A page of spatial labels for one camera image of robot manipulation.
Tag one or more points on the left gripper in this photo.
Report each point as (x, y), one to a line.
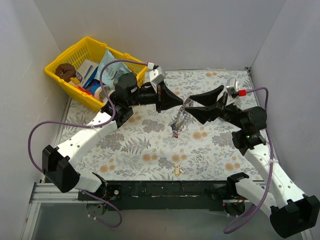
(159, 97)

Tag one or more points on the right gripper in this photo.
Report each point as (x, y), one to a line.
(222, 105)

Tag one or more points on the yellow key tag with key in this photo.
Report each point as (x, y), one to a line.
(178, 170)

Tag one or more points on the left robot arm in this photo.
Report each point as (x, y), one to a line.
(59, 163)

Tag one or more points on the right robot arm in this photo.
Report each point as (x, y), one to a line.
(265, 160)

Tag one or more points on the floral patterned table mat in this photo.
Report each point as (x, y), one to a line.
(143, 148)

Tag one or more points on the grey brown pouch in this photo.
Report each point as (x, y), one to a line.
(99, 93)

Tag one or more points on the light blue chips bag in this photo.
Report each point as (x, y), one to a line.
(111, 74)

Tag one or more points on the white blue box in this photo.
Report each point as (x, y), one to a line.
(86, 73)

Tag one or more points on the yellow plastic shopping basket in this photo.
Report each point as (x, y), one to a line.
(93, 50)

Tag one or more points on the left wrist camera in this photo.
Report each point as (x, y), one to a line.
(157, 75)

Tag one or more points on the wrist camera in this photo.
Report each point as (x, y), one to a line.
(157, 75)
(232, 87)

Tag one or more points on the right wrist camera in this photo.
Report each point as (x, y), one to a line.
(232, 87)

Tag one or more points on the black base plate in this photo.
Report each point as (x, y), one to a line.
(214, 195)

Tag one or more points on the aluminium frame rail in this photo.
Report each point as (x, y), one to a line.
(48, 193)

